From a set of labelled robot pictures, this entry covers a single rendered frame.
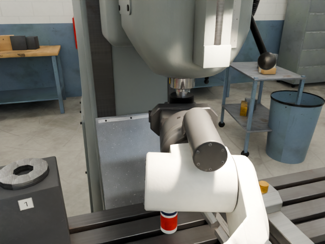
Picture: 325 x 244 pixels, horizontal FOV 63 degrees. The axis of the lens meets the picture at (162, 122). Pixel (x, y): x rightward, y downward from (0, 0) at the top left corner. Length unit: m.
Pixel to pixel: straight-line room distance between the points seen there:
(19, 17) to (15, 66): 0.74
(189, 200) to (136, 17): 0.26
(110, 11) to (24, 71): 4.30
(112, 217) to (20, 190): 0.26
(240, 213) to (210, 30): 0.22
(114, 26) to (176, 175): 0.36
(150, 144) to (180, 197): 0.62
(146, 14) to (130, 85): 0.50
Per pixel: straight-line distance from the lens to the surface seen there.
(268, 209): 0.65
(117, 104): 0.88
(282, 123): 2.72
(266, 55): 0.48
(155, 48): 0.39
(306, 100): 3.07
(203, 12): 0.36
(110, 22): 0.56
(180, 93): 0.49
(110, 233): 0.69
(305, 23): 5.49
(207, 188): 0.28
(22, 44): 4.23
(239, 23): 0.43
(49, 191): 0.54
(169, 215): 0.63
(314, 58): 5.78
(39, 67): 4.77
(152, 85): 0.88
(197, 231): 0.68
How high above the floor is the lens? 1.41
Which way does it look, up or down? 23 degrees down
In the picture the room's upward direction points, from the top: straight up
